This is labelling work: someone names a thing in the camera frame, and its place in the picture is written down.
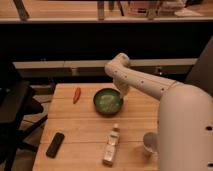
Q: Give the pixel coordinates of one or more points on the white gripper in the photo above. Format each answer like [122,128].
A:
[122,87]

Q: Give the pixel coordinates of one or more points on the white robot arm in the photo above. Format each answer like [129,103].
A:
[184,119]

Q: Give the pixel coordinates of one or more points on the green ceramic bowl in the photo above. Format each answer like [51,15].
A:
[107,101]

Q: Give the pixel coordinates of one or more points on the white paper cup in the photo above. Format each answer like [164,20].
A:
[150,144]

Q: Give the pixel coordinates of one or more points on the clear plastic bottle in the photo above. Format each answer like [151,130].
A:
[111,145]

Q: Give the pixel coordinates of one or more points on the dark chair back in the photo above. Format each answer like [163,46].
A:
[201,74]

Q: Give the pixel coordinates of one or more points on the black remote control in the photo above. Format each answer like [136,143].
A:
[55,145]

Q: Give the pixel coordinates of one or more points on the black office chair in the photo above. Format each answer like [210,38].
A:
[16,101]

